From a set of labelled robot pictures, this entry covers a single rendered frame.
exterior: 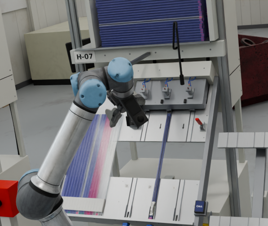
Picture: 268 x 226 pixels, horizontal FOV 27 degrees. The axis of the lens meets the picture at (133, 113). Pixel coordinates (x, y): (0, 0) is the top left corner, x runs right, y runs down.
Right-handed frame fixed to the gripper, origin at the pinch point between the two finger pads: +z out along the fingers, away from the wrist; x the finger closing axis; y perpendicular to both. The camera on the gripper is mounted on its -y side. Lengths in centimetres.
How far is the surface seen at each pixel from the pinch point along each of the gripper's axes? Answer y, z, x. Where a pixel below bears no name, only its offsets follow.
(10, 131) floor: 224, 425, 24
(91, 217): -7, 57, 29
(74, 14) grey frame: 78, 49, -23
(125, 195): -9, 55, 12
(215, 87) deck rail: 3, 46, -50
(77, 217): -3, 60, 34
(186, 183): -23, 46, -11
